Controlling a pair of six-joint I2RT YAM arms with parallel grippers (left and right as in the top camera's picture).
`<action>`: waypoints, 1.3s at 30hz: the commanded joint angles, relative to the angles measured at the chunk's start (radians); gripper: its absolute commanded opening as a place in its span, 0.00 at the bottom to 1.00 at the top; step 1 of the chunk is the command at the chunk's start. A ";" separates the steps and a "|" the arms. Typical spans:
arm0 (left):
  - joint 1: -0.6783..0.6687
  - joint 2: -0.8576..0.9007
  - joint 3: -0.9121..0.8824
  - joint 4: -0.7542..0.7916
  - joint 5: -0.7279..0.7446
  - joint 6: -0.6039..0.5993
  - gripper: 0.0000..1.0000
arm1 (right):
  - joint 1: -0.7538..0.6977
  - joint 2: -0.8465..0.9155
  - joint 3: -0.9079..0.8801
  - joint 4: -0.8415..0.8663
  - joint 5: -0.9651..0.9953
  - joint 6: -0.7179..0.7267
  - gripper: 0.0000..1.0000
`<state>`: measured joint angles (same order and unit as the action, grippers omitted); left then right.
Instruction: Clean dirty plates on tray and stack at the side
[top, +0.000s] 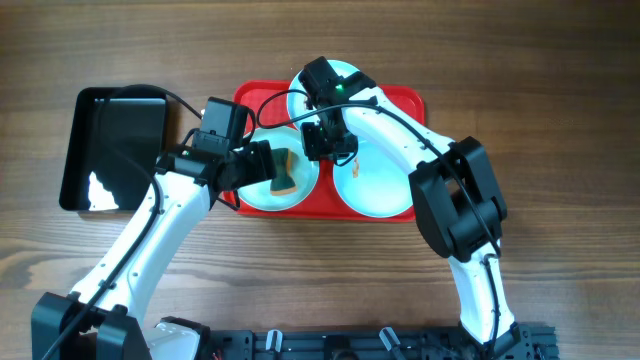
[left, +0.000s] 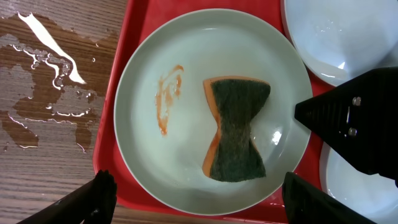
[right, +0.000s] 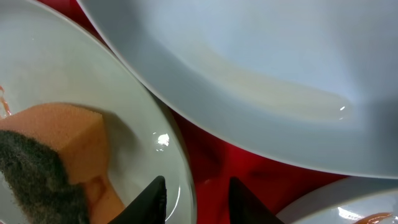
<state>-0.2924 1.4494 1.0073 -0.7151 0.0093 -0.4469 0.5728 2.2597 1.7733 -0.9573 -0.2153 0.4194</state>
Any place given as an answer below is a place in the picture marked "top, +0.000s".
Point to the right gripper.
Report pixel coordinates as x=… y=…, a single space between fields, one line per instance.
x=316 y=151

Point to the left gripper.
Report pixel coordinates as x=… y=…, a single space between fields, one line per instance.
x=262 y=163

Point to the green and orange sponge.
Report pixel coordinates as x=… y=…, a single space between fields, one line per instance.
x=284 y=172

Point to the light blue plate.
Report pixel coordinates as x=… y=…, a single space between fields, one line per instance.
x=300 y=107
x=372 y=185
x=304 y=172

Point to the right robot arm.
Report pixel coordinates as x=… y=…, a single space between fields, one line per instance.
x=456 y=199

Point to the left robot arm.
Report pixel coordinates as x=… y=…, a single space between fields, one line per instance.
x=102 y=316

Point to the red plastic tray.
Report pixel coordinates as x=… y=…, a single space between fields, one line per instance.
x=323 y=202

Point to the black rectangular container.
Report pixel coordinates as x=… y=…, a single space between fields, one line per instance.
x=113 y=147

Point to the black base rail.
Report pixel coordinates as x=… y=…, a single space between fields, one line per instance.
x=521 y=342

